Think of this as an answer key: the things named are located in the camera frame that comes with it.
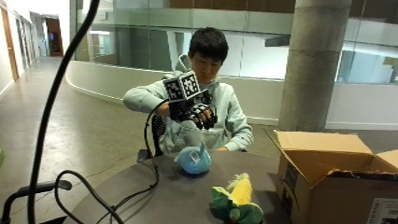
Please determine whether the person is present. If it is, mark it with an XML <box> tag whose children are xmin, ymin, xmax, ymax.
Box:
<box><xmin>123</xmin><ymin>26</ymin><xmax>256</xmax><ymax>155</ymax></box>

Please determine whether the white marker cube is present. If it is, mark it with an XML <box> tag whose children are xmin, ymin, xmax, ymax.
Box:
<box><xmin>161</xmin><ymin>70</ymin><xmax>203</xmax><ymax>103</ymax></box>

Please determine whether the blue plush toy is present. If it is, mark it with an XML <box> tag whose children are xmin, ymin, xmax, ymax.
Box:
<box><xmin>173</xmin><ymin>142</ymin><xmax>213</xmax><ymax>175</ymax></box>

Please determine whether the black chair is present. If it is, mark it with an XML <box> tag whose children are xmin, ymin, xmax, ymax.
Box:
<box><xmin>137</xmin><ymin>113</ymin><xmax>168</xmax><ymax>162</ymax></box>

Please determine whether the glass railing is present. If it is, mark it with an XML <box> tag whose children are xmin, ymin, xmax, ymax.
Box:
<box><xmin>68</xmin><ymin>0</ymin><xmax>398</xmax><ymax>85</ymax></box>

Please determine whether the yellow corn plush toy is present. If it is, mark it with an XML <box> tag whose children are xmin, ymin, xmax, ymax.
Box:
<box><xmin>209</xmin><ymin>173</ymin><xmax>265</xmax><ymax>224</ymax></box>

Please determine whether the concrete pillar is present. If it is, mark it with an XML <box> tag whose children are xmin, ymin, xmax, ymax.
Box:
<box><xmin>277</xmin><ymin>0</ymin><xmax>353</xmax><ymax>133</ymax></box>

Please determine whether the open cardboard box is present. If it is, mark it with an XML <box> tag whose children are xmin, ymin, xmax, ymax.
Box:
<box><xmin>265</xmin><ymin>130</ymin><xmax>398</xmax><ymax>224</ymax></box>

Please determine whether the wooden door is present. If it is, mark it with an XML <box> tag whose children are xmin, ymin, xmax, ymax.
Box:
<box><xmin>0</xmin><ymin>6</ymin><xmax>20</xmax><ymax>82</ymax></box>

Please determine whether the black glove cable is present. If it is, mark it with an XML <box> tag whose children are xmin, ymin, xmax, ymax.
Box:
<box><xmin>96</xmin><ymin>98</ymin><xmax>172</xmax><ymax>224</ymax></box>

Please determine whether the thick black cable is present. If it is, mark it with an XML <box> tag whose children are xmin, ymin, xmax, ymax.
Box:
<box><xmin>27</xmin><ymin>0</ymin><xmax>125</xmax><ymax>224</ymax></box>

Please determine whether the black stand handle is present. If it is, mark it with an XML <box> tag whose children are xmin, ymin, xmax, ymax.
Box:
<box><xmin>0</xmin><ymin>179</ymin><xmax>73</xmax><ymax>224</ymax></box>

